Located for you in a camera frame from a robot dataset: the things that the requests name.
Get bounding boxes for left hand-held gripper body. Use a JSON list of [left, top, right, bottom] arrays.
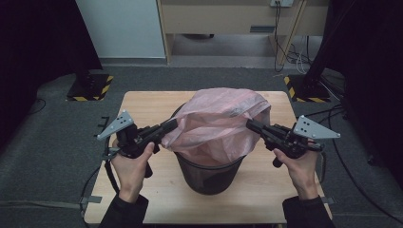
[[96, 109, 164, 180]]

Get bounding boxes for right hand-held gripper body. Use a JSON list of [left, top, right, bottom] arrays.
[[261, 114, 342, 169]]

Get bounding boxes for pink plastic bag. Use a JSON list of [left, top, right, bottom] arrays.
[[160, 86, 273, 168]]

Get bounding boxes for black mesh waste bin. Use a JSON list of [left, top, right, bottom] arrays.
[[170, 102, 247, 196]]

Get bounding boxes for person's right hand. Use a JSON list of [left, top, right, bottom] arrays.
[[273, 147, 319, 201]]

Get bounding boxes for person's left hand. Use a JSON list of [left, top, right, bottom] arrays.
[[110, 142, 156, 204]]

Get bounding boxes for black striped stand base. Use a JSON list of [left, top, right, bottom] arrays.
[[66, 73, 115, 103], [283, 74, 332, 104]]

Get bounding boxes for black stand pole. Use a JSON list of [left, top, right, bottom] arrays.
[[303, 0, 351, 87]]

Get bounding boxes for black curtain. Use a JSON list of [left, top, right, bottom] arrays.
[[0, 0, 105, 150], [327, 0, 403, 181]]

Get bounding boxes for grey power socket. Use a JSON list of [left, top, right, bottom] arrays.
[[269, 0, 295, 9]]

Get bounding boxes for left hand-held gripper cable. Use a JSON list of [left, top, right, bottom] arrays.
[[79, 148, 122, 224]]

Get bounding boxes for hand-held gripper cable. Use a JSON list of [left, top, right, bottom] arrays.
[[79, 148, 122, 224], [317, 151, 328, 185]]

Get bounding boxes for right hand-held gripper cable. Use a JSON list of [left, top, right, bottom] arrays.
[[317, 151, 328, 185]]

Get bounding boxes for black floor cables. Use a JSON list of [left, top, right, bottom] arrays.
[[303, 104, 346, 126]]

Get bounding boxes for long black floor cable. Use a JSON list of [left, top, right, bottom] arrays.
[[327, 104, 403, 224]]

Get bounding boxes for white cable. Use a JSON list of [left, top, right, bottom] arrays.
[[295, 53, 309, 76]]

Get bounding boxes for black cable bundle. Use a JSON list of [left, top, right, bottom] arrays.
[[273, 1, 315, 74]]

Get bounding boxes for thin black floor cable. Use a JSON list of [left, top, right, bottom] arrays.
[[26, 97, 48, 116]]

